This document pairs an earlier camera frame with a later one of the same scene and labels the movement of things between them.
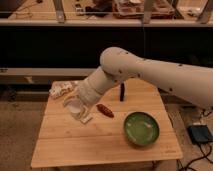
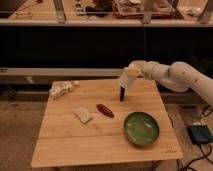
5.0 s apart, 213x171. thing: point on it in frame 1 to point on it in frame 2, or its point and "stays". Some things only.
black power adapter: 200,133 stays
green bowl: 141,128 stays
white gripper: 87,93 to 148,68
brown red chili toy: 108,112 stays
